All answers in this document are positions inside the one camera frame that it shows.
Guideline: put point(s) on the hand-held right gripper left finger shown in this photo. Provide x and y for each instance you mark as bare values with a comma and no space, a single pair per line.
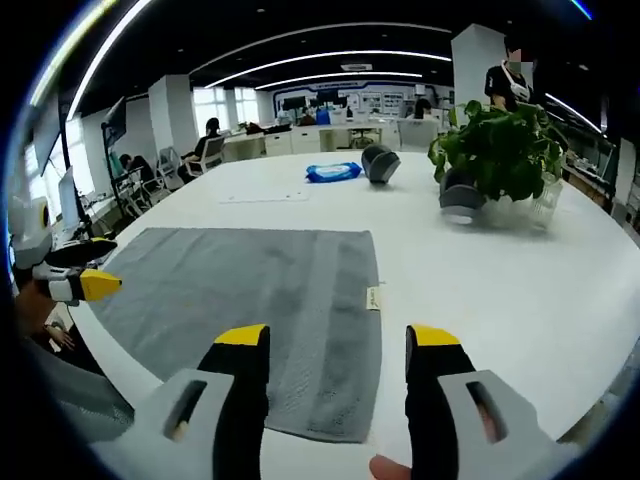
200,430

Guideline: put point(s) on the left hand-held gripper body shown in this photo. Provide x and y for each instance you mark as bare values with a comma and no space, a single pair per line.
30,235

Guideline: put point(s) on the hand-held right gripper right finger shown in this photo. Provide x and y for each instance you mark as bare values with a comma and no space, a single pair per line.
450,430

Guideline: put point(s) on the grey towel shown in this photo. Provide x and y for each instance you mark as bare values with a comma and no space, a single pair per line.
225,300

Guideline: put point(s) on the person's right hand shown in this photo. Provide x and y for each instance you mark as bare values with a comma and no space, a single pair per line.
390,469

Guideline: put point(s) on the person's grey trousers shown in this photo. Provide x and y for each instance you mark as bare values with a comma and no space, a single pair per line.
85,395

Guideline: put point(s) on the white office chair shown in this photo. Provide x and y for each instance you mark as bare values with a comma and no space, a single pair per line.
165,170
210,155

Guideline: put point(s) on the white table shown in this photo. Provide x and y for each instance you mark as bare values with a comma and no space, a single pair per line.
500,300

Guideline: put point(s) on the grey rounded device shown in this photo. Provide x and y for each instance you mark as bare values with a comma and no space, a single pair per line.
460,197
380,164

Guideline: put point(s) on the clear glass plant pot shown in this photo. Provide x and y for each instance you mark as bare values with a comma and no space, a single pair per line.
540,205

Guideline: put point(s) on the white office counter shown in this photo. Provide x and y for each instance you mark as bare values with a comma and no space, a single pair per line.
310,137

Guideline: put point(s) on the blue wet wipes packet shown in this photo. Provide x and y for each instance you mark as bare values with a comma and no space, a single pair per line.
332,172

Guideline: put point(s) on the green potted plant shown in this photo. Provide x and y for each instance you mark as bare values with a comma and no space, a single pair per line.
505,145

